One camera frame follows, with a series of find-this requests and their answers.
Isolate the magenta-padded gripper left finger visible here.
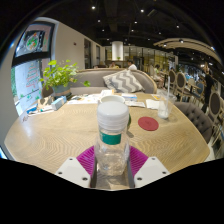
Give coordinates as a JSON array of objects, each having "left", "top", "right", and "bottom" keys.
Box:
[{"left": 54, "top": 145, "right": 99, "bottom": 189}]

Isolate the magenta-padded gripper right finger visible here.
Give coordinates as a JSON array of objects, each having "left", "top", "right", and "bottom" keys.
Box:
[{"left": 126, "top": 145, "right": 171, "bottom": 189}]

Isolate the clear bottle with white cap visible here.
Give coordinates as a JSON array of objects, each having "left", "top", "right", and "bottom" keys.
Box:
[{"left": 94, "top": 100, "right": 131, "bottom": 177}]

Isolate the flat round red coaster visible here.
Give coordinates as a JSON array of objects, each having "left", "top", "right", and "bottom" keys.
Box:
[{"left": 137, "top": 116, "right": 160, "bottom": 132}]

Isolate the clear plastic lidded cup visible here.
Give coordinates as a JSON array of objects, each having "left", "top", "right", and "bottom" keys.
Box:
[{"left": 157, "top": 92, "right": 177, "bottom": 120}]

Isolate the white paper napkin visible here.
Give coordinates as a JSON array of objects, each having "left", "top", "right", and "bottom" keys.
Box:
[{"left": 145, "top": 98, "right": 161, "bottom": 110}]

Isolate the grey tufted armchair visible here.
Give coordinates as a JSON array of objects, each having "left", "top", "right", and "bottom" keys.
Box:
[{"left": 174, "top": 101, "right": 214, "bottom": 144}]

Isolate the white paper sheet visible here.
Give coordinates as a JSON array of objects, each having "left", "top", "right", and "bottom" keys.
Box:
[{"left": 124, "top": 99, "right": 147, "bottom": 109}]

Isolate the light blue tissue pack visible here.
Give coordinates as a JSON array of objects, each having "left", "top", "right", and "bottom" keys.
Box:
[{"left": 50, "top": 95, "right": 68, "bottom": 111}]

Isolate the flat white orange box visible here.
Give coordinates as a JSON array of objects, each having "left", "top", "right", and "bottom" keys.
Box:
[{"left": 68, "top": 93, "right": 102, "bottom": 105}]

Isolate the wooden stand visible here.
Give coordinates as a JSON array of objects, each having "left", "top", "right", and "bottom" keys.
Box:
[{"left": 36, "top": 96, "right": 51, "bottom": 113}]

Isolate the small blue white box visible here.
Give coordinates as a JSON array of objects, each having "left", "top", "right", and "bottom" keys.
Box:
[{"left": 121, "top": 93, "right": 138, "bottom": 102}]

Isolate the white drinking straw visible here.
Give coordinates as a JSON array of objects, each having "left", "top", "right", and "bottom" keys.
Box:
[{"left": 166, "top": 75, "right": 171, "bottom": 98}]

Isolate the group of dining chairs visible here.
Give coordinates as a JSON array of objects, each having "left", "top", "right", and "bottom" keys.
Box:
[{"left": 164, "top": 68, "right": 224, "bottom": 158}]

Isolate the grey white chevron pillow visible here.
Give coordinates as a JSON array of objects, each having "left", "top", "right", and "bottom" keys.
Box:
[{"left": 102, "top": 69, "right": 146, "bottom": 94}]

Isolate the grey curved sofa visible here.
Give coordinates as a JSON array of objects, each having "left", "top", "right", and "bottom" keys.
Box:
[{"left": 41, "top": 68, "right": 158, "bottom": 98}]

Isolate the green potted plant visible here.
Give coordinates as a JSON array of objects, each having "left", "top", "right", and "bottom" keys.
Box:
[{"left": 39, "top": 59, "right": 91, "bottom": 98}]

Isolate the white round column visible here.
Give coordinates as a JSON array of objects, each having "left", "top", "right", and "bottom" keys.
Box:
[{"left": 111, "top": 40, "right": 124, "bottom": 62}]

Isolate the group of ceiling lights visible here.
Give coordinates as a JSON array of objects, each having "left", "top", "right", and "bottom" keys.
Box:
[{"left": 89, "top": 4, "right": 216, "bottom": 51}]

